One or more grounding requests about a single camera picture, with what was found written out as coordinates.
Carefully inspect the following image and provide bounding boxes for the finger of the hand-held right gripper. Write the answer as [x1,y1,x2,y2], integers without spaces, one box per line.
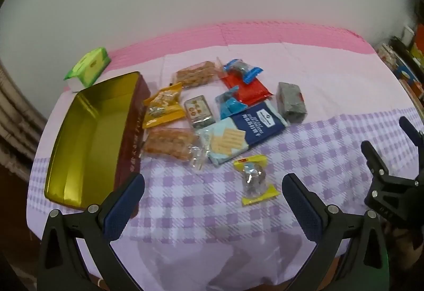
[361,140,390,186]
[399,116,424,147]

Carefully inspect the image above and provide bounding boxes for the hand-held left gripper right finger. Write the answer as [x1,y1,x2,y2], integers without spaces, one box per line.
[281,173,390,291]

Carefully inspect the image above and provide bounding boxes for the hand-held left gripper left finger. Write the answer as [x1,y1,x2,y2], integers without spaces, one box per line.
[37,173,146,291]

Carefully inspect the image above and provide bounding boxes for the yellow candy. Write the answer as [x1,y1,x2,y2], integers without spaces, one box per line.
[233,155,279,206]

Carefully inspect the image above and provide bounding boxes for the clear peanut brittle packet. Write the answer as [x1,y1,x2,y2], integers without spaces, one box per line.
[175,61,221,89]
[143,128,209,171]

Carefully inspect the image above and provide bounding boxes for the gold tin box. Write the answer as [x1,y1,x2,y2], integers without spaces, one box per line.
[44,71,152,219]

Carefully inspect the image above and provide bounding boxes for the dark blue cracker packet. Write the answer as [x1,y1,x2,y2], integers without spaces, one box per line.
[199,102,288,167]

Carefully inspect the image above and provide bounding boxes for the grey block with red label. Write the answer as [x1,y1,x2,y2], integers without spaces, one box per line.
[276,82,308,124]

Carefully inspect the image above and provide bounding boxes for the yellow snack packet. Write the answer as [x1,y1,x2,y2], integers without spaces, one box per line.
[142,82,187,129]

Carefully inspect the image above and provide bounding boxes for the small grey orange-print packet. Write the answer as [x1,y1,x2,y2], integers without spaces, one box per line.
[184,95,216,129]

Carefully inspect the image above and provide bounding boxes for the blue candy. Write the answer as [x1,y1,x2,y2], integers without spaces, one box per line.
[215,86,249,119]
[217,57,264,84]

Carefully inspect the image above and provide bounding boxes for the red snack packet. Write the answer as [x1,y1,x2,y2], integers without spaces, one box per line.
[220,74,274,106]

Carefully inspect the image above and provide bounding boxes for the cluttered side table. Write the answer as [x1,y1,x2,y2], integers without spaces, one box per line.
[376,23,424,106]

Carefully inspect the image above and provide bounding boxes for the pink purple checked cloth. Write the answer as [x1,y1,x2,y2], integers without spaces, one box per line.
[26,21,424,285]

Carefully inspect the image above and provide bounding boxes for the beige patterned curtain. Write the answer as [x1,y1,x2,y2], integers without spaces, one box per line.
[0,59,48,182]

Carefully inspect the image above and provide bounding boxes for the green tissue pack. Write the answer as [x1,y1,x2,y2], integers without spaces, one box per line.
[64,47,111,93]

